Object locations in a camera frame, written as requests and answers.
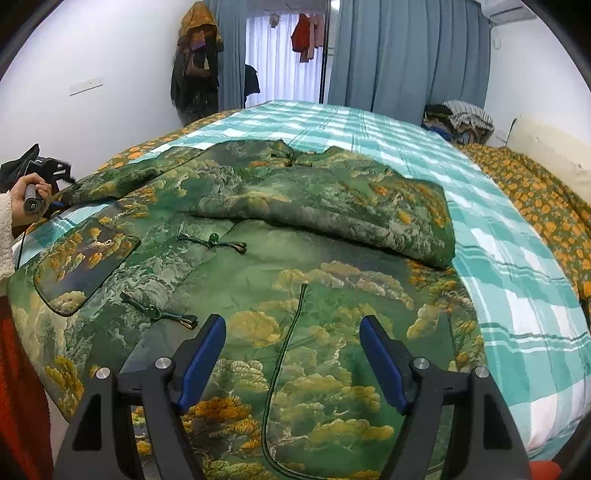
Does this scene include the wide blue curtain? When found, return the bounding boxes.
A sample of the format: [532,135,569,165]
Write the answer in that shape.
[325,0,491,124]

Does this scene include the black cable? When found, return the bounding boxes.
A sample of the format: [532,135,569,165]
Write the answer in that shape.
[15,211,37,271]

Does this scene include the white sheer curtain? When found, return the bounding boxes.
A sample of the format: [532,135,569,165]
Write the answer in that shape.
[242,13,329,105]

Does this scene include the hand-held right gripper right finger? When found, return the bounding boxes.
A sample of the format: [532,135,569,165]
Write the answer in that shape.
[359,315,532,480]

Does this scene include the person's orange fleece robe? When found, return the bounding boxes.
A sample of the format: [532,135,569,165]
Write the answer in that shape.
[0,294,563,480]

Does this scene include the grey knit cloth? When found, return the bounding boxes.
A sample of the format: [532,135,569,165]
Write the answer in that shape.
[442,99,495,133]

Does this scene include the green landscape print jacket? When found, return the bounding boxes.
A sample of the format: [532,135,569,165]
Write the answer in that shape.
[8,138,486,480]

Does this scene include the narrow blue curtain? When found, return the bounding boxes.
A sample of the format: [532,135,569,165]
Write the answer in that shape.
[203,0,249,114]

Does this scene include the person's left hand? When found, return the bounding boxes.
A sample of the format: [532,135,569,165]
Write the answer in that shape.
[9,172,53,216]

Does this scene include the mustard hooded coat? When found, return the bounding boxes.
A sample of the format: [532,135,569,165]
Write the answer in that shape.
[178,1,223,52]

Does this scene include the dark hanging clothes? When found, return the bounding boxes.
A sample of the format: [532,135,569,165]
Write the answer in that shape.
[170,33,222,124]

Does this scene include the orange floral quilt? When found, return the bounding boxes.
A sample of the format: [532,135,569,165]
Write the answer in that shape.
[461,142,591,320]

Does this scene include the pile of folded clothes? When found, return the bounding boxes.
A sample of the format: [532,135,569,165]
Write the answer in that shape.
[423,102,494,145]

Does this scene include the cream padded headboard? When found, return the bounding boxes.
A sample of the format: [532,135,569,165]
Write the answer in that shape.
[502,114,591,205]

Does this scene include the teal plaid bed sheet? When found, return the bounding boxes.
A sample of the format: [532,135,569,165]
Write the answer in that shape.
[11,99,591,461]

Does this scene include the person's left forearm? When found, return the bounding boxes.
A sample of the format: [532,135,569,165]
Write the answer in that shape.
[0,191,20,283]

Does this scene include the dark green cloth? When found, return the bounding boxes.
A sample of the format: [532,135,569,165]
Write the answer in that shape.
[0,143,43,193]

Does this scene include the red hanging garment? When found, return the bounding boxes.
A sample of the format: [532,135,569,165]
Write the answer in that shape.
[290,12,325,64]

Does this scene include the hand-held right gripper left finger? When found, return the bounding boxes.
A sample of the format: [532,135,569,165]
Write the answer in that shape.
[54,314,227,480]

